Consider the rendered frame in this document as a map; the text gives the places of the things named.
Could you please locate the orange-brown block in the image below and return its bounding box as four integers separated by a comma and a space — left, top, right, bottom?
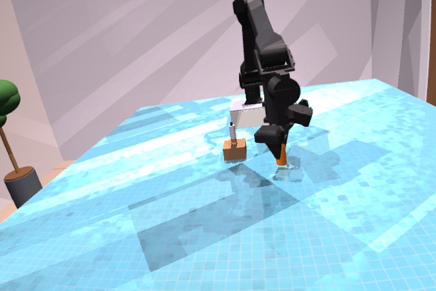
223, 138, 247, 161

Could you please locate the orange-brown cylinder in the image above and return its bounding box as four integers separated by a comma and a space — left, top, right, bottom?
276, 144, 287, 166

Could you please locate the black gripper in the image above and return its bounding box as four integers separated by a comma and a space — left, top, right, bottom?
254, 97, 295, 160

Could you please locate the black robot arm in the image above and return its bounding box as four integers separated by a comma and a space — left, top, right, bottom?
232, 0, 313, 127

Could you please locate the grey marker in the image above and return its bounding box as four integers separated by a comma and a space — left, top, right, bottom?
229, 122, 237, 144

